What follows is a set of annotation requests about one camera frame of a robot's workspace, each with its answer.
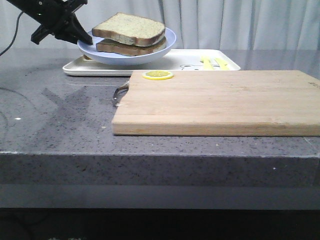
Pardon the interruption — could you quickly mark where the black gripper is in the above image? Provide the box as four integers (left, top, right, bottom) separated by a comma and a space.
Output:
9, 0, 93, 45

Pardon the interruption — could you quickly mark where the light blue round plate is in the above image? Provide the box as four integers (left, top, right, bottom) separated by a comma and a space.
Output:
77, 27, 177, 66

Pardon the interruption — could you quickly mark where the bread slice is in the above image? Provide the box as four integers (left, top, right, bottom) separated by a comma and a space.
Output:
95, 36, 167, 57
91, 12, 166, 47

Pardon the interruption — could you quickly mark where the white rectangular tray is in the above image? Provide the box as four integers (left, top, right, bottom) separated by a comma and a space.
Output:
62, 49, 241, 77

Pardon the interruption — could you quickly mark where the lemon slice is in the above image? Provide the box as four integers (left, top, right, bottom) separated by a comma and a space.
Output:
142, 70, 174, 81

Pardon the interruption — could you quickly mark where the yellow plastic fork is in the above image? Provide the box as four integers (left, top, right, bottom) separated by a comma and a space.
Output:
200, 55, 214, 71

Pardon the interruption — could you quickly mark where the yellow plastic knife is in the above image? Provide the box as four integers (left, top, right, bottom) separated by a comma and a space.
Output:
214, 57, 229, 70

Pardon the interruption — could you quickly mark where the white curtain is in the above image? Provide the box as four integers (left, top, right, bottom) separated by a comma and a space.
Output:
0, 0, 320, 51

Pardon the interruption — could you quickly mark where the wooden cutting board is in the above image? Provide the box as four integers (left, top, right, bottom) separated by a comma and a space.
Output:
111, 70, 320, 137

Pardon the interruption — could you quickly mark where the metal cutting board handle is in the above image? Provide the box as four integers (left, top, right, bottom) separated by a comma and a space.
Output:
111, 82, 129, 107

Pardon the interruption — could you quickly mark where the black cable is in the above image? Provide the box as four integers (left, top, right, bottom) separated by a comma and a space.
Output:
0, 11, 24, 57

